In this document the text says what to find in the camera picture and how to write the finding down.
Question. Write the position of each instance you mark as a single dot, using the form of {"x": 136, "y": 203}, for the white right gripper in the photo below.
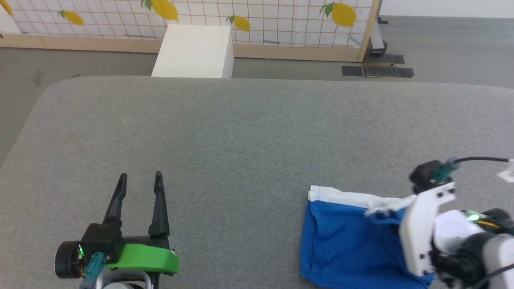
{"x": 417, "y": 237}

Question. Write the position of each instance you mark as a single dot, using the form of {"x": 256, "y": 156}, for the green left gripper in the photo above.
{"x": 148, "y": 259}

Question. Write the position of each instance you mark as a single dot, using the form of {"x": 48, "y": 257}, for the blue garment with white trim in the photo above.
{"x": 345, "y": 241}

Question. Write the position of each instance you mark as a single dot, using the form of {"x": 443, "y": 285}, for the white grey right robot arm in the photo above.
{"x": 494, "y": 257}

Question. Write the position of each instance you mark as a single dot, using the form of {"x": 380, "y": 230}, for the white box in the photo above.
{"x": 192, "y": 52}

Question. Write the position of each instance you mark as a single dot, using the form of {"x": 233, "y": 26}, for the grey metal partition foot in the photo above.
{"x": 378, "y": 40}

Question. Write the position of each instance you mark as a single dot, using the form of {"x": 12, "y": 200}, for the lemon print partition screen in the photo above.
{"x": 281, "y": 20}

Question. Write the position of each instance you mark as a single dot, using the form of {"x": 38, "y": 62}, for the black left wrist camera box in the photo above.
{"x": 100, "y": 239}

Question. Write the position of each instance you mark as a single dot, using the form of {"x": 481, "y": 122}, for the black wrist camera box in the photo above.
{"x": 423, "y": 174}
{"x": 100, "y": 239}

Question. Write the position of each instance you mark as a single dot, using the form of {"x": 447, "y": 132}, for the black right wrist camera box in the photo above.
{"x": 423, "y": 174}

